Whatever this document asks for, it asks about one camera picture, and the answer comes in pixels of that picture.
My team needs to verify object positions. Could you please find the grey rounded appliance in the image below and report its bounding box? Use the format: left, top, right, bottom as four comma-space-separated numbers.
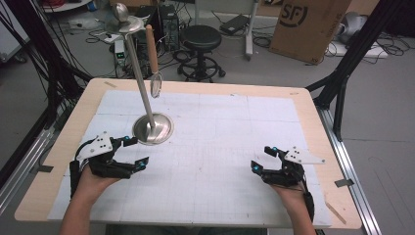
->
336, 11, 369, 45

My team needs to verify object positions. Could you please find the light wooden table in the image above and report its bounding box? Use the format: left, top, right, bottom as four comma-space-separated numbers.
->
14, 77, 363, 230

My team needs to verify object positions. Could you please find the black metal frame stand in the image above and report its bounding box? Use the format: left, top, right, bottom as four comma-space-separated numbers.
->
306, 0, 405, 143
0, 0, 93, 131

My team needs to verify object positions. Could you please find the person's left hand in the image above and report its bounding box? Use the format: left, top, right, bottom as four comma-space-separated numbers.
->
75, 166, 120, 200

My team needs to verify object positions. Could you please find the white power strip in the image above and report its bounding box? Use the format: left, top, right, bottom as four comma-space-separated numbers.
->
89, 29, 119, 45

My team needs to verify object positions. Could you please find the black computer tower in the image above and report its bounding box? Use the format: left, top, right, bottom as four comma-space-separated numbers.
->
159, 3, 181, 53

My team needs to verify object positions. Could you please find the mesh strainer with wooden handle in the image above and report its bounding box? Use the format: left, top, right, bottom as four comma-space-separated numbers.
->
145, 23, 163, 100

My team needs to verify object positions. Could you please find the person's right hand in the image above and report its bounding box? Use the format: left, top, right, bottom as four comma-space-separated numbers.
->
272, 182, 309, 210

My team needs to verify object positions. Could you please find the large cardboard box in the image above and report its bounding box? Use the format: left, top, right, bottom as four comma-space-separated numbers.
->
268, 0, 352, 65

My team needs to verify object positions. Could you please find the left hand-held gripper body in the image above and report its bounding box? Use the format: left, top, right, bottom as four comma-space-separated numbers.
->
69, 131, 138, 180

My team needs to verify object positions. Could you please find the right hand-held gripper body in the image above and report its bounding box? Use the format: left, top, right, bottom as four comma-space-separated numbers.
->
260, 146, 326, 188

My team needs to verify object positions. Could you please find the white grid mat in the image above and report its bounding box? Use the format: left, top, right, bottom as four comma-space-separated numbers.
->
47, 89, 332, 229

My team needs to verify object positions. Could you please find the steel utensil stand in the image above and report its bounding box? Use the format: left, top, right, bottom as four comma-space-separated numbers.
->
104, 2, 174, 146

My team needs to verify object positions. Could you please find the flat black device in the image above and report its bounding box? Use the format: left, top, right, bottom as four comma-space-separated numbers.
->
219, 14, 251, 36

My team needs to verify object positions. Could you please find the white stand post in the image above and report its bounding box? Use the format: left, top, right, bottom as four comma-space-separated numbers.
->
244, 0, 261, 62

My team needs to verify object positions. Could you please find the white device with green light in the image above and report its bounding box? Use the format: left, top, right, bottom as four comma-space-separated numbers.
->
114, 39, 127, 67

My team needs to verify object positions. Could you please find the black round stool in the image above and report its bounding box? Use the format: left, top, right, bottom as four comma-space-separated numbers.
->
175, 24, 227, 83

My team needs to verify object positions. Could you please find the aluminium rail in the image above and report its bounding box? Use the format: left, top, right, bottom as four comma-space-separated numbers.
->
315, 107, 384, 235
0, 125, 57, 214

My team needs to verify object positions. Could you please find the tangle of black floor cables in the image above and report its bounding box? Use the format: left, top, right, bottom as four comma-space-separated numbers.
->
373, 30, 413, 57

